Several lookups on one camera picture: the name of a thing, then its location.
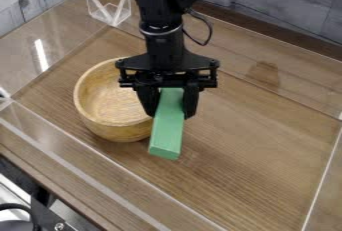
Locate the clear acrylic tray wall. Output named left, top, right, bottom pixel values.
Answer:
left=0, top=0, right=342, bottom=231

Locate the clear acrylic corner bracket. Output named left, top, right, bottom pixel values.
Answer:
left=85, top=0, right=132, bottom=27

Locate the black metal frame bracket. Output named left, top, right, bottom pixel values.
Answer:
left=28, top=194, right=91, bottom=231

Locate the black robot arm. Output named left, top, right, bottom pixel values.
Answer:
left=115, top=0, right=219, bottom=118

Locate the wooden bowl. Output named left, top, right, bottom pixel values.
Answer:
left=73, top=58, right=152, bottom=143

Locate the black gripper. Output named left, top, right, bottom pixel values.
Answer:
left=113, top=28, right=222, bottom=120

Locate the green rectangular block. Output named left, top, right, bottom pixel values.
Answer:
left=148, top=88, right=184, bottom=160

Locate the black cable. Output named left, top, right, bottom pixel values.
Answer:
left=0, top=203, right=39, bottom=231

